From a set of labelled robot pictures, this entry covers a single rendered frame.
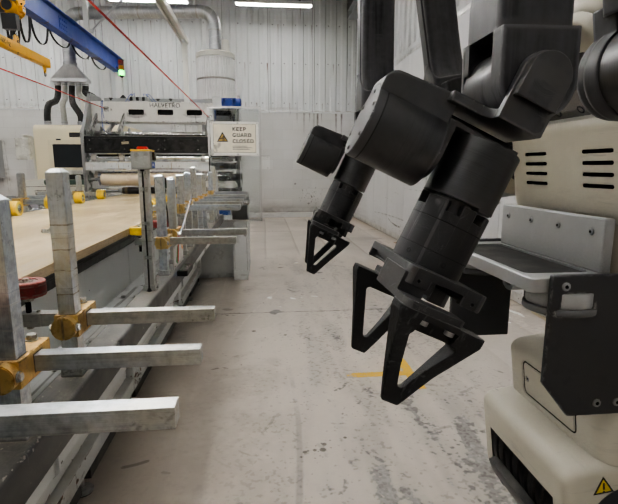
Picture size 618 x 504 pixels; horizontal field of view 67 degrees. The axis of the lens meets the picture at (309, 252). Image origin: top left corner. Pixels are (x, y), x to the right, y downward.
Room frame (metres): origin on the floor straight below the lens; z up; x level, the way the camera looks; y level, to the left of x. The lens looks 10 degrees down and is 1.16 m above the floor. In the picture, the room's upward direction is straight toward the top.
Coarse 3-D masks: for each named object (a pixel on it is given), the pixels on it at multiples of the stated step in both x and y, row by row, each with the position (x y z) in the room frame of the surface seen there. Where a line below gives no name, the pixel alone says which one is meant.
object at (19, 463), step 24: (168, 288) 1.86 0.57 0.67; (96, 336) 1.23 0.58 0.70; (120, 336) 1.23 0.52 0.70; (72, 384) 0.94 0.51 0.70; (96, 384) 1.01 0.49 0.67; (0, 456) 0.68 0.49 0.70; (24, 456) 0.69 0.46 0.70; (48, 456) 0.76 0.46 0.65; (0, 480) 0.62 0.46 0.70; (24, 480) 0.67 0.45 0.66
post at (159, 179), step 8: (160, 176) 1.97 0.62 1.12; (160, 184) 1.97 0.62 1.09; (160, 192) 1.97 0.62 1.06; (160, 200) 1.97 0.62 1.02; (160, 208) 1.97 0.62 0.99; (160, 216) 1.97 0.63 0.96; (160, 224) 1.97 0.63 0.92; (160, 232) 1.97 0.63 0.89; (160, 256) 1.97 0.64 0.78; (168, 256) 2.00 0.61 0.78; (160, 264) 1.97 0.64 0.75; (168, 264) 1.99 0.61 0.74
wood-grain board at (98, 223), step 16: (80, 208) 3.01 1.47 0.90; (96, 208) 3.01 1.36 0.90; (112, 208) 3.01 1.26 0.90; (128, 208) 3.01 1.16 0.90; (16, 224) 2.14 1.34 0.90; (32, 224) 2.14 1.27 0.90; (48, 224) 2.14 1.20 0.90; (80, 224) 2.14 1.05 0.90; (96, 224) 2.14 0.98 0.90; (112, 224) 2.14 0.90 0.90; (128, 224) 2.14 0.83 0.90; (16, 240) 1.66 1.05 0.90; (32, 240) 1.66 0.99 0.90; (48, 240) 1.66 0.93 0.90; (80, 240) 1.66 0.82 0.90; (96, 240) 1.66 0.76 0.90; (112, 240) 1.77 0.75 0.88; (16, 256) 1.35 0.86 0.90; (32, 256) 1.35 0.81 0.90; (48, 256) 1.35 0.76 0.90; (80, 256) 1.45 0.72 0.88; (32, 272) 1.14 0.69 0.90; (48, 272) 1.22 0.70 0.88
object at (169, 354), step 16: (48, 352) 0.79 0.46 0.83; (64, 352) 0.79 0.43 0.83; (80, 352) 0.79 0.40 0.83; (96, 352) 0.79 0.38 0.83; (112, 352) 0.79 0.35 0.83; (128, 352) 0.79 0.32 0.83; (144, 352) 0.79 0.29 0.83; (160, 352) 0.79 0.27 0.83; (176, 352) 0.80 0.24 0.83; (192, 352) 0.80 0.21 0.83; (48, 368) 0.78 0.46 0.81; (64, 368) 0.78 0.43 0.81; (80, 368) 0.78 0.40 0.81; (96, 368) 0.78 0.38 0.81
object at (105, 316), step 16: (32, 320) 1.01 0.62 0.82; (48, 320) 1.01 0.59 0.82; (96, 320) 1.02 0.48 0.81; (112, 320) 1.03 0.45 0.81; (128, 320) 1.03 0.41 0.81; (144, 320) 1.03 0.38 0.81; (160, 320) 1.04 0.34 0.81; (176, 320) 1.04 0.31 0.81; (192, 320) 1.05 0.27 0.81; (208, 320) 1.05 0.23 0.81
